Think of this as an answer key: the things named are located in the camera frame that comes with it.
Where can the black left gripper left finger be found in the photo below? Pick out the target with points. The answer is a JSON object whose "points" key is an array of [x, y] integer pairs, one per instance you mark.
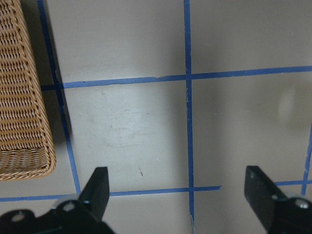
{"points": [[95, 195]]}

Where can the brown wicker basket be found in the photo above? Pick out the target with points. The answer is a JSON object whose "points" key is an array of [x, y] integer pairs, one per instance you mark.
{"points": [[26, 144]]}

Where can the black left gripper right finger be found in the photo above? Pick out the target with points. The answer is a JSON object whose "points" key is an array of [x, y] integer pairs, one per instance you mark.
{"points": [[262, 195]]}

